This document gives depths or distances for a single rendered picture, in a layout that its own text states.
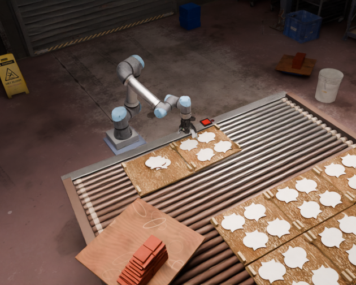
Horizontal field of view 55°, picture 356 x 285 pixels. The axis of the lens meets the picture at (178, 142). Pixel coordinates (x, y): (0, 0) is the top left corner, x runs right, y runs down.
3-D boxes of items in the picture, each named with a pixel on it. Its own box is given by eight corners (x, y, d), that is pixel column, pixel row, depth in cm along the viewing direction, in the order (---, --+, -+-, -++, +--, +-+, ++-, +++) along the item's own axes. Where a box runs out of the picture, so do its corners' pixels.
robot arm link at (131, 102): (118, 116, 275) (119, 58, 235) (130, 107, 284) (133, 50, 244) (130, 122, 271) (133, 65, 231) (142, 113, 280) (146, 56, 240)
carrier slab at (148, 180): (121, 165, 249) (121, 164, 248) (170, 146, 263) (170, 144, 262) (140, 197, 225) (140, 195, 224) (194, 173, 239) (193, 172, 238)
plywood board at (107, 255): (75, 259, 182) (74, 257, 181) (138, 199, 211) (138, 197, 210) (145, 315, 157) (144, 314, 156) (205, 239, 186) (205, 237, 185)
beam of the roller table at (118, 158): (63, 181, 249) (60, 176, 246) (282, 95, 318) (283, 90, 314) (65, 189, 244) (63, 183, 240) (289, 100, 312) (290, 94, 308)
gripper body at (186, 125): (178, 132, 247) (178, 119, 239) (183, 125, 253) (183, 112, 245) (188, 135, 244) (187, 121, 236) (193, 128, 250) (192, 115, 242)
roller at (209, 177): (92, 229, 213) (91, 225, 210) (322, 126, 277) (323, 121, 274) (95, 235, 210) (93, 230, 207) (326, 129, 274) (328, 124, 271)
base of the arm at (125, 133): (111, 133, 277) (108, 123, 271) (127, 126, 283) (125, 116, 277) (118, 142, 267) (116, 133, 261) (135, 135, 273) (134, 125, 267)
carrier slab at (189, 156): (171, 145, 263) (170, 143, 262) (215, 126, 278) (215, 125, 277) (195, 172, 240) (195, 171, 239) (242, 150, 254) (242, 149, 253)
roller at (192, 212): (103, 254, 200) (101, 250, 196) (342, 139, 263) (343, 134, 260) (105, 261, 196) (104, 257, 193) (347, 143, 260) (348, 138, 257)
